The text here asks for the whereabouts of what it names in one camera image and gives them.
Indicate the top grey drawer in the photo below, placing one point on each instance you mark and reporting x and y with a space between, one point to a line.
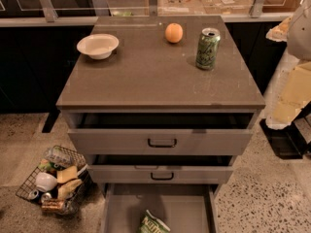
162 134

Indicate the silver can in basket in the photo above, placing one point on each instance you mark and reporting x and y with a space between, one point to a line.
33 195

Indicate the green rice chip bag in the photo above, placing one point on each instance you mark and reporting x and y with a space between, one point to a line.
152 224

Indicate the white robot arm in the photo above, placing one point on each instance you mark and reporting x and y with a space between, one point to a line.
289 90

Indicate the middle grey drawer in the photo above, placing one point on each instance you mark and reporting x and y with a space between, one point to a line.
160 169

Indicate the black wire basket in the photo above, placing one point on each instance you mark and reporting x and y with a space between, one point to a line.
75 199

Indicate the yellow sponge in basket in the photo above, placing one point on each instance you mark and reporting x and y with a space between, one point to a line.
66 175
65 190

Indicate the small white bowl in basket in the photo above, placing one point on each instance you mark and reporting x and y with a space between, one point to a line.
45 182

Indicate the grey drawer cabinet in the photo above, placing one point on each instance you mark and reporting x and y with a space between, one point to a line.
146 74

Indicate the grey drawer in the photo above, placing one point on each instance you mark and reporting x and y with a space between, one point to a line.
183 208
162 134
160 169

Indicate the bottom grey drawer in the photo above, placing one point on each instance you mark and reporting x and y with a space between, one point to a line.
183 208

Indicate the brown snack bar in basket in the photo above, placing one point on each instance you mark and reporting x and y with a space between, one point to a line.
53 205

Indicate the clear plastic bottle in basket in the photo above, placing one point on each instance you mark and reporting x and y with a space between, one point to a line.
57 156

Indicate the white ceramic bowl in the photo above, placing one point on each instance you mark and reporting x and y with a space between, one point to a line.
98 46

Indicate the orange fruit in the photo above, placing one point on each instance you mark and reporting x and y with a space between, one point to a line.
174 33

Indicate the black floor tray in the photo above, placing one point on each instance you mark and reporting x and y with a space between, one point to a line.
287 143

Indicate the green soda can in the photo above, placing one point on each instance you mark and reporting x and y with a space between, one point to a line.
207 49

